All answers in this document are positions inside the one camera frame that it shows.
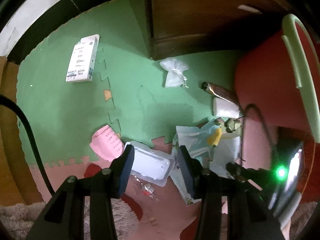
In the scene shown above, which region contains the white printed box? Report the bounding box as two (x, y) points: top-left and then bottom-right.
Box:
(66, 34), (100, 82)

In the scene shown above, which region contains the blue wet wipes pack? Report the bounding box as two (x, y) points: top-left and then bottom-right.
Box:
(170, 121), (242, 205)

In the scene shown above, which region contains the pink crumpled paper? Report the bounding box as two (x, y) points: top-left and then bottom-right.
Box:
(89, 125), (124, 162)

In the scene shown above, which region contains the brown tube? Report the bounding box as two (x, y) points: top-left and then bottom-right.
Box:
(201, 82), (238, 104)

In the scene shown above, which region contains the small clear vial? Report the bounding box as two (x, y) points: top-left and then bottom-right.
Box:
(134, 177), (158, 201)

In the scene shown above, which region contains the white crumpled plastic bag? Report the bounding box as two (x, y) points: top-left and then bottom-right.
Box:
(159, 57), (189, 88)

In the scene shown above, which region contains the dark wooden cabinet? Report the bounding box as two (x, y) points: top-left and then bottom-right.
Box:
(145, 0), (291, 60)

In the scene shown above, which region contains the clear plastic blister tray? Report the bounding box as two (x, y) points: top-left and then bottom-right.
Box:
(125, 141), (176, 187)

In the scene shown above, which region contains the thin black cable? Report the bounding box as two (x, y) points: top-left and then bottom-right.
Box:
(238, 103), (278, 163)

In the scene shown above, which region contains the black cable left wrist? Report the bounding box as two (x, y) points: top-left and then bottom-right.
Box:
(0, 95), (55, 197)

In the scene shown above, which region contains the grey fluffy rug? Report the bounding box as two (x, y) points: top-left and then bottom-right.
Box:
(1, 197), (139, 239)

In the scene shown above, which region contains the red bin green rim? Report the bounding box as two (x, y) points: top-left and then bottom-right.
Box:
(234, 13), (320, 143)

